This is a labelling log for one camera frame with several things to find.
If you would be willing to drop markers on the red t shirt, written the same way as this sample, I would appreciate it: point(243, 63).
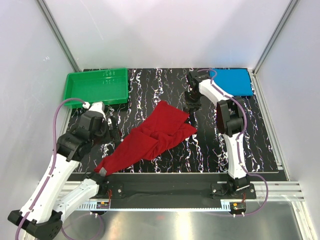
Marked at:
point(164, 129)

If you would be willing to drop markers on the right aluminium corner post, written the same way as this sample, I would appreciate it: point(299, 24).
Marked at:
point(276, 33)

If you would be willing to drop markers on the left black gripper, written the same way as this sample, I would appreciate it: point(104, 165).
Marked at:
point(114, 132)

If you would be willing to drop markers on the small connector board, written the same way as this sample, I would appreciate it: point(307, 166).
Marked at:
point(103, 205)
point(238, 206)

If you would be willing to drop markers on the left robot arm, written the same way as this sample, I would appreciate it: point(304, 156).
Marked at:
point(43, 215)

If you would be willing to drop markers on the right small connector board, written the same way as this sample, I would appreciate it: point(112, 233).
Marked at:
point(238, 206)

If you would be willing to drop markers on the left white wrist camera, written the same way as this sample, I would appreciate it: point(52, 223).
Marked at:
point(98, 107)

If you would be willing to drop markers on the left small connector board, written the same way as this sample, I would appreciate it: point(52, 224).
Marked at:
point(103, 205)

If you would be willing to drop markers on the folded blue t shirt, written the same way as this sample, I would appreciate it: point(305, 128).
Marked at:
point(234, 81)

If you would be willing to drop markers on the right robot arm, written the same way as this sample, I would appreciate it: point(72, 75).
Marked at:
point(231, 123)

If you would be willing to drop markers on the left aluminium corner post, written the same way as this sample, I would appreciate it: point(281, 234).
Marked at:
point(45, 10)

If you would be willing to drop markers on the aluminium corner post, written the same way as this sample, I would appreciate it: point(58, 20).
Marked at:
point(276, 33)
point(45, 10)

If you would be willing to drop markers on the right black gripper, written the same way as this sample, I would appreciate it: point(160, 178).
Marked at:
point(194, 107)

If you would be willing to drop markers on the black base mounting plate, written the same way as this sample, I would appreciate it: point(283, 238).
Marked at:
point(159, 191)

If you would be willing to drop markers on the green plastic tray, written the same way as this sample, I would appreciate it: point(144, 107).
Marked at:
point(110, 86)

